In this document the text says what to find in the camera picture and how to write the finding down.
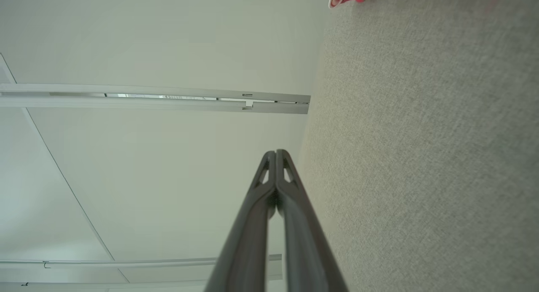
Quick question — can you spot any grey metal frame post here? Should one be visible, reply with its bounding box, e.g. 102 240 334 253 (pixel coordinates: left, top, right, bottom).
0 254 283 287
0 83 311 115

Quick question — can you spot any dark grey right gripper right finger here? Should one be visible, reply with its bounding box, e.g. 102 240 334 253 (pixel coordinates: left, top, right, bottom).
276 149 350 292

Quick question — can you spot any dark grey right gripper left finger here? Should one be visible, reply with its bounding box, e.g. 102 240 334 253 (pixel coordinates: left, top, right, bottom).
204 150 278 292

